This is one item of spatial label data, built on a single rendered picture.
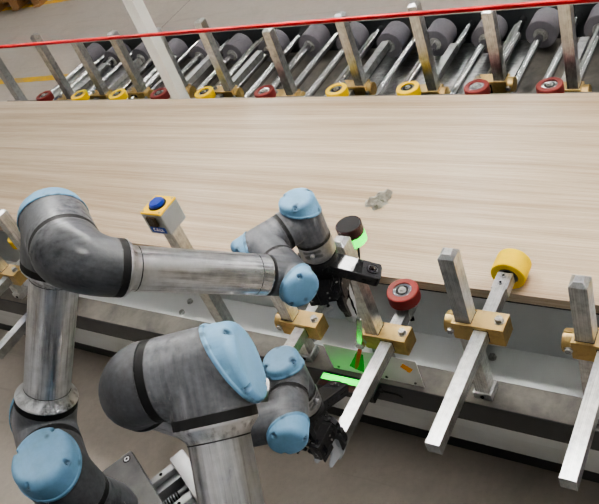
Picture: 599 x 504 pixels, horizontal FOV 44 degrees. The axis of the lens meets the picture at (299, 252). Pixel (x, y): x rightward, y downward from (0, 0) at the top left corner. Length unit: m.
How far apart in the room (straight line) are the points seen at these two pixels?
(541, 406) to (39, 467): 1.08
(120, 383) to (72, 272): 0.24
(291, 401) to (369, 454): 1.34
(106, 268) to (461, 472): 1.67
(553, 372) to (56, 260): 1.26
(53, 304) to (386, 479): 1.56
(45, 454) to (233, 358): 0.54
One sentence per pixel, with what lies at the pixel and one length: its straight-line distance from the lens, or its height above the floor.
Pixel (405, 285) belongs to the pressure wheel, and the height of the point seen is 0.91.
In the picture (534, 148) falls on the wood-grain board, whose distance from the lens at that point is 2.18.
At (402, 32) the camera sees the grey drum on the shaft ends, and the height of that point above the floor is 0.83.
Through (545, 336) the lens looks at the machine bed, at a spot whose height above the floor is 0.69.
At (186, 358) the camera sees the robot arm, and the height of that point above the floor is 1.53.
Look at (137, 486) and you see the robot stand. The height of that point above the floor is 1.04.
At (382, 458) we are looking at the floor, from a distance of 2.67.
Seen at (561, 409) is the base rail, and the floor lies 0.70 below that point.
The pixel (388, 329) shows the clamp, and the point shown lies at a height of 0.87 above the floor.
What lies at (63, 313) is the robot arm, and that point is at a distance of 1.37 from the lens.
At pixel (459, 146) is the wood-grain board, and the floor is 0.90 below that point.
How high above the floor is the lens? 2.18
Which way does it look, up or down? 38 degrees down
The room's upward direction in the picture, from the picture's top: 24 degrees counter-clockwise
